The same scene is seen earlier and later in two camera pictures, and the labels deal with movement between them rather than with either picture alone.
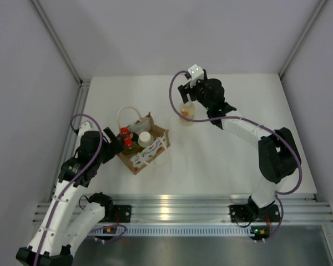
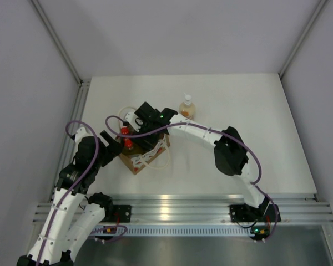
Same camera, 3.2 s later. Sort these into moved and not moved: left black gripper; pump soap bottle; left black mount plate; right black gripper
Moved: right black gripper
Not moved: left black gripper; left black mount plate; pump soap bottle
